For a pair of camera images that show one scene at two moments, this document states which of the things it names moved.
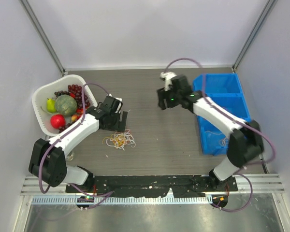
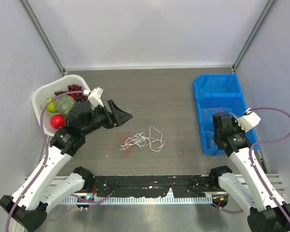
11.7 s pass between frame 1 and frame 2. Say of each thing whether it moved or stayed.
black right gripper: moved
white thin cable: moved
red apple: stayed
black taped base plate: stayed
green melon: stayed
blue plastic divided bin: stayed
